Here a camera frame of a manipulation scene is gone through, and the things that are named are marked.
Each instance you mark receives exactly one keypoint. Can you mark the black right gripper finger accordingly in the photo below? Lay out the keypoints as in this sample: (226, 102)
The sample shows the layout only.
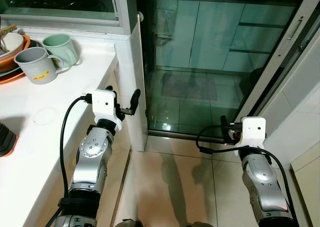
(224, 122)

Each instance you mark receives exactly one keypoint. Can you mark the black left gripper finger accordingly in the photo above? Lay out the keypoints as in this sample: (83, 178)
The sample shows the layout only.
(110, 89)
(135, 99)

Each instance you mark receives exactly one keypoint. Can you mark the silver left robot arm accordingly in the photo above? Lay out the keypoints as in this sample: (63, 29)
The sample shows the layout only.
(90, 152)

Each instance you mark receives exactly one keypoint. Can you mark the grey floor mat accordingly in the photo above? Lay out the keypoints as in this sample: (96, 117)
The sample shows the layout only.
(189, 86)

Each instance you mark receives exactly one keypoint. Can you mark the pale green mug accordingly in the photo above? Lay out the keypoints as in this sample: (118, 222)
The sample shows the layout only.
(62, 49)

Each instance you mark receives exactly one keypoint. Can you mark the grey mug with yellow label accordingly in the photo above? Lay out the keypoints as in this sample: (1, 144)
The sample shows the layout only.
(34, 64)

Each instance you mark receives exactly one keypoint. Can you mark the hanging towel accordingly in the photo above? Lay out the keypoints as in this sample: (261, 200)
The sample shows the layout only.
(166, 16)

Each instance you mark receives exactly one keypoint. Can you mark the cream low cabinet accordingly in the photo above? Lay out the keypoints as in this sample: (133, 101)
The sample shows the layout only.
(307, 192)

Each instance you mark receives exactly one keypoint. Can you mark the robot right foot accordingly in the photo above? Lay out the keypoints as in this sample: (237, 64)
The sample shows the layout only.
(200, 224)

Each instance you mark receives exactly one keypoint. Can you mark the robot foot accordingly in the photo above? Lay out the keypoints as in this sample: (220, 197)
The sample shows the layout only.
(200, 224)
(127, 223)

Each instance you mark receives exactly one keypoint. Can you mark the orange bowl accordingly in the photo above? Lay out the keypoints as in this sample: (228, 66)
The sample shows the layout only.
(12, 61)

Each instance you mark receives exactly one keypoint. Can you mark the white bowl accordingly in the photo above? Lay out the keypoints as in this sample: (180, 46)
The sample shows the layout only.
(11, 43)

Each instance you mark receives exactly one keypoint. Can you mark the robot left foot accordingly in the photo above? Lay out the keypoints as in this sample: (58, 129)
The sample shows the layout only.
(127, 223)

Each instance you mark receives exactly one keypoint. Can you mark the black and orange object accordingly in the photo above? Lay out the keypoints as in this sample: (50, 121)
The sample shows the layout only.
(6, 139)

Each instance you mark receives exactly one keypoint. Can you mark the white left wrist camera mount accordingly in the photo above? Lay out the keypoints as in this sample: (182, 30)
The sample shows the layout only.
(104, 103)

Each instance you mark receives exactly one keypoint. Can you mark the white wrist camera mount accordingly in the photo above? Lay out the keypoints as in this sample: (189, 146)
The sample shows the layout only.
(104, 103)
(252, 131)

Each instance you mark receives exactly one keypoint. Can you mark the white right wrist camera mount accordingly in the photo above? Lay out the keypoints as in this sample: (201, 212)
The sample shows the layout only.
(252, 131)

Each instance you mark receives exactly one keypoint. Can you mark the glass window with white frame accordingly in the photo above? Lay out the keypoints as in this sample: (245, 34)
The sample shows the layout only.
(60, 2)

